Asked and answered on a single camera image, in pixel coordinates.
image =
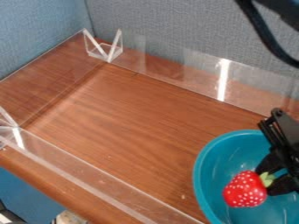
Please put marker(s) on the clear acrylic back barrier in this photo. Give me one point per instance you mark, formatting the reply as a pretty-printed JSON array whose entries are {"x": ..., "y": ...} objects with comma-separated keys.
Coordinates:
[{"x": 224, "y": 80}]

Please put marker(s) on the clear acrylic front barrier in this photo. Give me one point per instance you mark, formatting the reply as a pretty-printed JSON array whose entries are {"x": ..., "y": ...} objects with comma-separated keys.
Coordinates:
[{"x": 39, "y": 160}]

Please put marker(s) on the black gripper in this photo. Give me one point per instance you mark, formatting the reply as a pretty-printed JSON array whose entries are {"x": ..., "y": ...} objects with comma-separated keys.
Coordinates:
[{"x": 280, "y": 130}]

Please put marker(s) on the red toy strawberry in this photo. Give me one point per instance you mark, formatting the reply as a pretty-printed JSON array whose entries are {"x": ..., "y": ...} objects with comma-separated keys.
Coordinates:
[{"x": 246, "y": 190}]

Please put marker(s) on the clear acrylic left barrier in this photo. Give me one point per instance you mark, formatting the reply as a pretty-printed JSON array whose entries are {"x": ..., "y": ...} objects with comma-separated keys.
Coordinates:
[{"x": 67, "y": 57}]

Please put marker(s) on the clear acrylic barrier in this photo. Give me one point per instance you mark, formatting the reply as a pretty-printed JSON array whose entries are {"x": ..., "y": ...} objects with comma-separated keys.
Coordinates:
[
  {"x": 39, "y": 160},
  {"x": 224, "y": 80},
  {"x": 67, "y": 57}
]

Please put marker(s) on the blue plastic bowl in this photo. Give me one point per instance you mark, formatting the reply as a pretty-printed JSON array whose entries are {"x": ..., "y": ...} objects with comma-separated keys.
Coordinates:
[{"x": 227, "y": 155}]

